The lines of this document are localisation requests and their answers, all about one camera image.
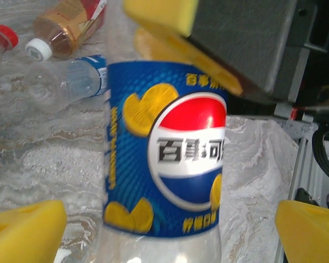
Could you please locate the clear bottle red label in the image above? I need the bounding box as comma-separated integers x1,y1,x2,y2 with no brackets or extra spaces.
0,24,19,55

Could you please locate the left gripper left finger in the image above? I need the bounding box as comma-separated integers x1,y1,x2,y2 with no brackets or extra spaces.
0,199,69,263

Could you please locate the clear bottle blue label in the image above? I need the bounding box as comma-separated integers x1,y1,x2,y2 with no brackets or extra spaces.
27,54,109,115

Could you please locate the blue yellow Pepsi label bottle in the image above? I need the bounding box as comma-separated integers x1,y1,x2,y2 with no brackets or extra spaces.
97,60,228,263

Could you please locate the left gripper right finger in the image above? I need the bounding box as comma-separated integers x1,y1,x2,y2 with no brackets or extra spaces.
275,199,329,263

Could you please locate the aluminium mounting rail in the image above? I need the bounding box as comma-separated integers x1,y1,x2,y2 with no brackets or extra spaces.
286,120,319,203

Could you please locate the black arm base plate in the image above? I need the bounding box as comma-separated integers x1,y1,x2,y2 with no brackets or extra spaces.
295,187,320,205

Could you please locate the tea bottle red gold label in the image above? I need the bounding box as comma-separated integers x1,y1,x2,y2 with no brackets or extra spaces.
24,0,108,60

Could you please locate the black cable loop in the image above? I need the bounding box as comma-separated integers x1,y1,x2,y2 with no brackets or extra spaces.
311,128,329,182

